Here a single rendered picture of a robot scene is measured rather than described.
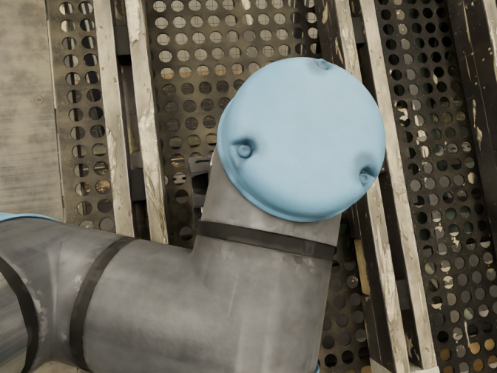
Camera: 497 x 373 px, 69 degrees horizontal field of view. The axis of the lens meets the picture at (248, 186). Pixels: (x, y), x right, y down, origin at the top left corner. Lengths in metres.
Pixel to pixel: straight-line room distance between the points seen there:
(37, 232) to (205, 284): 0.10
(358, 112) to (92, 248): 0.15
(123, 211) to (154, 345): 0.29
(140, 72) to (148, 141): 0.09
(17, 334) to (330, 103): 0.17
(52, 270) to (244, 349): 0.10
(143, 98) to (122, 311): 0.33
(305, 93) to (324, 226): 0.06
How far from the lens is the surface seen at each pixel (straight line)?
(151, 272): 0.19
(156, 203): 0.45
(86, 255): 0.21
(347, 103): 0.17
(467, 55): 0.72
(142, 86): 0.48
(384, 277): 0.52
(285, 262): 0.17
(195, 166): 0.30
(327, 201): 0.15
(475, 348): 0.93
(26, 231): 0.23
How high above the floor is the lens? 1.48
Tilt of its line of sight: 33 degrees down
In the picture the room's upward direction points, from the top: straight up
